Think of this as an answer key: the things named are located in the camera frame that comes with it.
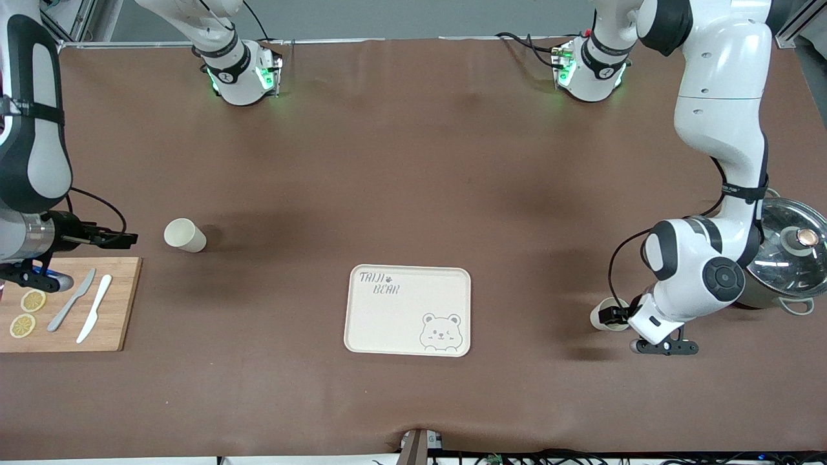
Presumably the cream tray with bear print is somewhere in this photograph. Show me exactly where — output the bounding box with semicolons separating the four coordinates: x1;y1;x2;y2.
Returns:
344;264;472;358

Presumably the aluminium frame post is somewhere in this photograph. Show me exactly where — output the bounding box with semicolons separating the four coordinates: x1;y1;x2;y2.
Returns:
40;0;123;47
775;0;827;50

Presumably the white plastic knife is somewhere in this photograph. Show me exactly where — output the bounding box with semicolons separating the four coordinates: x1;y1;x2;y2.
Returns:
76;274;113;344

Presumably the black right base cable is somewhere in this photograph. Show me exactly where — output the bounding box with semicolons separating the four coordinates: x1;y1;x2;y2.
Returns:
242;0;271;42

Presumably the black cable tangle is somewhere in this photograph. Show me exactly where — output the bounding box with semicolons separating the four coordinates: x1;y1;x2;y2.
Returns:
510;448;621;465

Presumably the black base cable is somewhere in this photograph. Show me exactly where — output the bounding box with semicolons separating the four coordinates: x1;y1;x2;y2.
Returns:
242;0;271;42
496;31;563;68

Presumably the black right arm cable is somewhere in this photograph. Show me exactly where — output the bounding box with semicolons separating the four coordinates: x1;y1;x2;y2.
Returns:
68;187;128;234

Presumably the black left base cable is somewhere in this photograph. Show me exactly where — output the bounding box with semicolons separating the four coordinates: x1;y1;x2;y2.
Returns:
496;31;563;68

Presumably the grey electric cooking pot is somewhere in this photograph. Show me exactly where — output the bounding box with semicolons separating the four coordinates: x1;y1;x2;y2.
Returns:
730;187;827;317

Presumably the glass pot lid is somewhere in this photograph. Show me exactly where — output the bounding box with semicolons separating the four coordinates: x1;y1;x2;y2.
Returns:
746;197;827;299

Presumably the wooden cutting board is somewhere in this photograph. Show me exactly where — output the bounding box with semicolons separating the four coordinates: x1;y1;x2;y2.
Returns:
0;257;142;353

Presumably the metal table edge bracket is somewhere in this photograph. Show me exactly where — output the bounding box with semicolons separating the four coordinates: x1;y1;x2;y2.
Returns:
395;428;444;465

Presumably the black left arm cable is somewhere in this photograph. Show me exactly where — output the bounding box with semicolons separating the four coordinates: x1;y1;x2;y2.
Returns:
608;157;729;312

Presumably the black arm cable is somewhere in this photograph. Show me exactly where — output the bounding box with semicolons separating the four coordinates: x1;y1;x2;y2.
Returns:
68;187;128;234
608;157;729;312

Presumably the brown table mat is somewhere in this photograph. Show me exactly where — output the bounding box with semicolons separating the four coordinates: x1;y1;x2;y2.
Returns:
0;36;827;460

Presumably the grey plastic knife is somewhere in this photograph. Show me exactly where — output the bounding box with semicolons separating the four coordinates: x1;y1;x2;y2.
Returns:
47;267;97;333

